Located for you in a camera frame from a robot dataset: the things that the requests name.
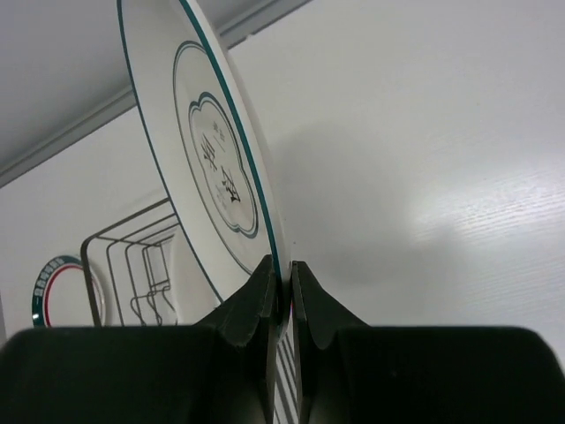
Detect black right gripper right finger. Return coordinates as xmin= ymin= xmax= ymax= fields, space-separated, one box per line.
xmin=291 ymin=261 xmax=564 ymax=423

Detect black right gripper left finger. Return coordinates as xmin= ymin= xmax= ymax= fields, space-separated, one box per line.
xmin=1 ymin=256 xmax=276 ymax=423

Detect green red rimmed plate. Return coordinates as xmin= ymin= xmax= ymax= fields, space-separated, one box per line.
xmin=31 ymin=254 xmax=94 ymax=328

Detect white plate with flower motif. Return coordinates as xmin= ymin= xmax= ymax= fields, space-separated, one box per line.
xmin=117 ymin=1 xmax=291 ymax=333

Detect metal wire dish rack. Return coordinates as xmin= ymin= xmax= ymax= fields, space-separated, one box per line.
xmin=80 ymin=199 xmax=298 ymax=423

